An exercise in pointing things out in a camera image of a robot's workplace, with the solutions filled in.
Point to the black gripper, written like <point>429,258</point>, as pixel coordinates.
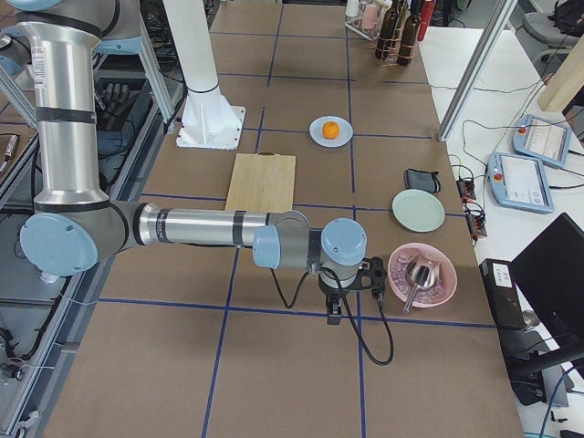
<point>331,291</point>

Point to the orange fruit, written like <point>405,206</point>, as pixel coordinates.
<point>330,130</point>

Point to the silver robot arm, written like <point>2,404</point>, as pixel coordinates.
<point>75,224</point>

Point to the light green plate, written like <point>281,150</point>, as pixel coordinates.
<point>418,211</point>

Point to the white blue plate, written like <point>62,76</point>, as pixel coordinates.
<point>346,132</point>

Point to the pink bowl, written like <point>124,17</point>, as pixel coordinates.
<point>429,298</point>

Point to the steel ice scoop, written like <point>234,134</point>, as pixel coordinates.
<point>423,273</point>

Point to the wooden cutting board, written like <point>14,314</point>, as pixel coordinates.
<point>262,183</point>

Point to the dark grey folded cloth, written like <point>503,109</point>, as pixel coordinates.
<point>422,180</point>

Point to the near orange connector box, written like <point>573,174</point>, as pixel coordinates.
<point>475,218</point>

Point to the orange connector box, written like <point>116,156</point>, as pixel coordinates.
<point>466,189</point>
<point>475,218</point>

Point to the black computer box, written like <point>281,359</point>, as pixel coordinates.
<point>501,292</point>

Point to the far orange connector box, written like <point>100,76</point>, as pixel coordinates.
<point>466,189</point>

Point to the near blue teach pendant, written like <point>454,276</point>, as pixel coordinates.
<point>519,182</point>

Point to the blue teach pendant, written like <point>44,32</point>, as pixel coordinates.
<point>519,182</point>
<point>543,139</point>

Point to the black monitor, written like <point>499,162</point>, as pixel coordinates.
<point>549,273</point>

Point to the far blue teach pendant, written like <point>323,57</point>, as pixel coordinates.
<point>543,139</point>

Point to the dark wine bottle upper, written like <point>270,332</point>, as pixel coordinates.
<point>388,26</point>

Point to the dark wine bottle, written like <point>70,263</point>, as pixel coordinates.
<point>409,34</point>
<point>388,26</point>

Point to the dark wine bottle lower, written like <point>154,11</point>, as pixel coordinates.
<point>409,34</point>

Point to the pink cup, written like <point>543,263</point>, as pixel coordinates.
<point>369,17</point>

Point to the red bottle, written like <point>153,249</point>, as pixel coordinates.
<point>425,16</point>

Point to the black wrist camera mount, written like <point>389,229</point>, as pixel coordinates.
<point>372,276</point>

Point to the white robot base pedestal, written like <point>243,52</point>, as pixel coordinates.
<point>208,120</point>

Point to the aluminium frame post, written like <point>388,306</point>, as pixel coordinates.
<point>485,45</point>

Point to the copper wire bottle rack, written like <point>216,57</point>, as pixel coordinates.
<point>394,46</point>

